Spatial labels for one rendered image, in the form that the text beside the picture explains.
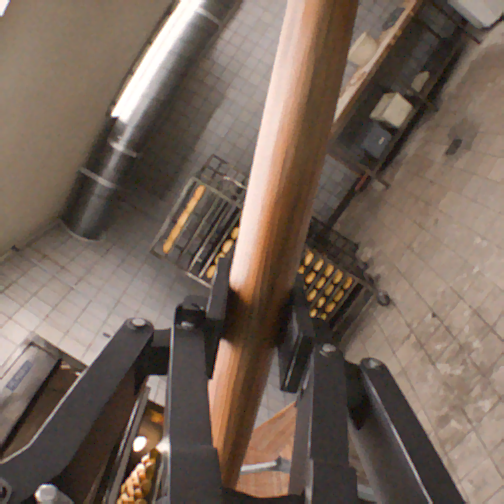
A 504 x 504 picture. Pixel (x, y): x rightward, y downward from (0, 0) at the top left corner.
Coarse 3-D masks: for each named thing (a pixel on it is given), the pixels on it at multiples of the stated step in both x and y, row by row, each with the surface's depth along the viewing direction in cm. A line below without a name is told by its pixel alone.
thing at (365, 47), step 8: (360, 40) 439; (368, 40) 409; (352, 48) 447; (360, 48) 411; (368, 48) 411; (376, 48) 414; (352, 56) 422; (360, 56) 418; (368, 56) 417; (360, 64) 432
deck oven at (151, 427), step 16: (32, 336) 195; (48, 352) 195; (64, 352) 202; (80, 368) 200; (144, 416) 207; (160, 416) 207; (144, 432) 211; (160, 432) 211; (144, 448) 216; (112, 464) 159; (128, 464) 221
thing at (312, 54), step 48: (288, 0) 15; (336, 0) 14; (288, 48) 15; (336, 48) 15; (288, 96) 16; (336, 96) 16; (288, 144) 16; (288, 192) 17; (240, 240) 18; (288, 240) 17; (240, 288) 18; (288, 288) 19; (240, 336) 19; (240, 384) 20; (240, 432) 21
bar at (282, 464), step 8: (280, 456) 139; (264, 464) 138; (272, 464) 138; (280, 464) 135; (288, 464) 137; (240, 472) 138; (248, 472) 138; (288, 472) 137; (360, 488) 144; (368, 488) 146; (360, 496) 144; (368, 496) 144
